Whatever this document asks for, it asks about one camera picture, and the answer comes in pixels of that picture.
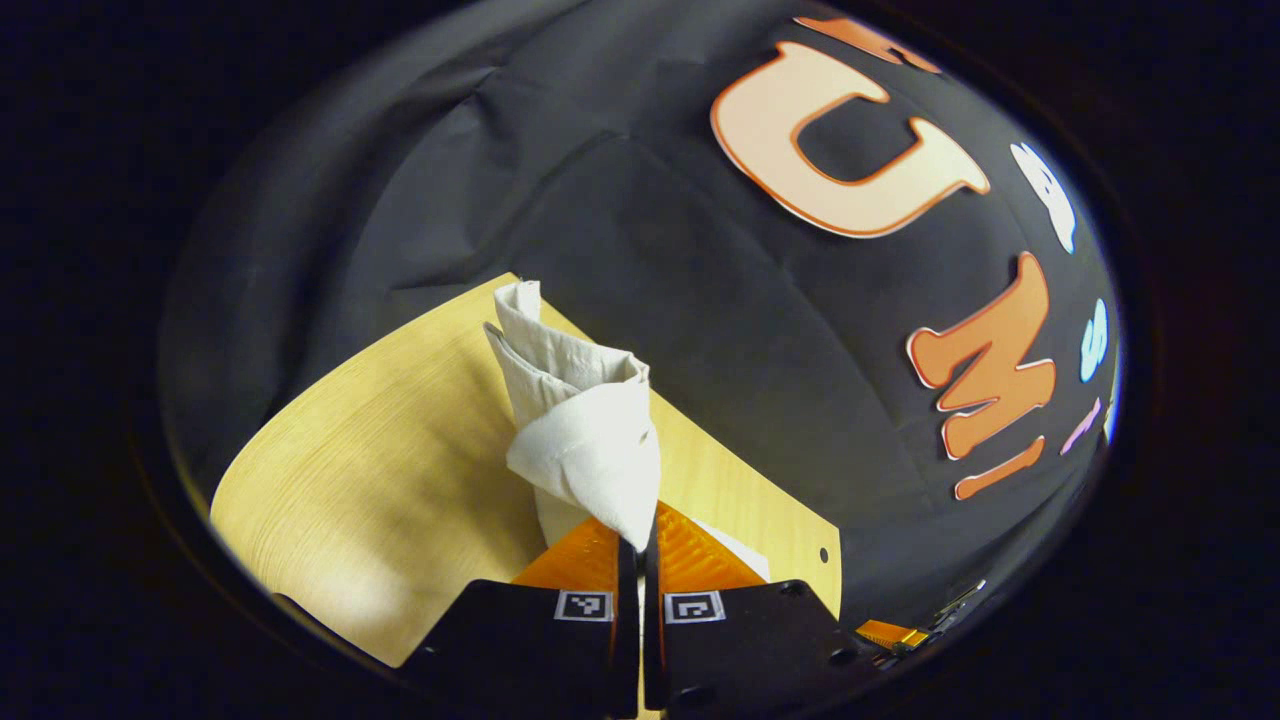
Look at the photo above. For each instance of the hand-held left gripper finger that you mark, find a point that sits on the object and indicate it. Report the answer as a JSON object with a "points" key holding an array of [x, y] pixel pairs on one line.
{"points": [[652, 650], [628, 640]]}

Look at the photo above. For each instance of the white jeans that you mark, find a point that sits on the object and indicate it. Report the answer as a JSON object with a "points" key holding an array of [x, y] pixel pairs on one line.
{"points": [[590, 440]]}

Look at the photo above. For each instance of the black backdrop cloth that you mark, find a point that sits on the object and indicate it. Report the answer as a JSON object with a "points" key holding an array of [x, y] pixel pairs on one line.
{"points": [[600, 200]]}

